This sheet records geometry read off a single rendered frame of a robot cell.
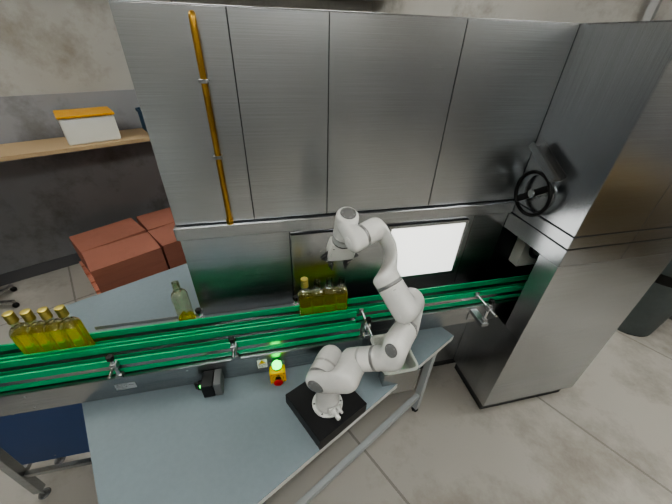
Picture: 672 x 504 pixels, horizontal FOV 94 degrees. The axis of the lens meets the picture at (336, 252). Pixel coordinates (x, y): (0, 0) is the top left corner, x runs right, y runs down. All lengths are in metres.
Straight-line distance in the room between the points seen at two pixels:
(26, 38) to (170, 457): 3.26
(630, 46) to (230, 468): 2.02
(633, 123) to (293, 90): 1.17
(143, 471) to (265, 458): 0.43
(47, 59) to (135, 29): 2.55
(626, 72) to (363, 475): 2.19
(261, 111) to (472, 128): 0.88
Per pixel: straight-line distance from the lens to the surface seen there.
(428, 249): 1.71
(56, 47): 3.80
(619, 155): 1.55
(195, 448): 1.51
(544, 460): 2.58
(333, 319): 1.54
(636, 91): 1.54
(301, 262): 1.51
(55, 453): 2.24
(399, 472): 2.24
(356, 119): 1.32
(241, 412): 1.53
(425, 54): 1.39
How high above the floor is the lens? 2.06
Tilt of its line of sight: 34 degrees down
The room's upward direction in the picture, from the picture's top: 2 degrees clockwise
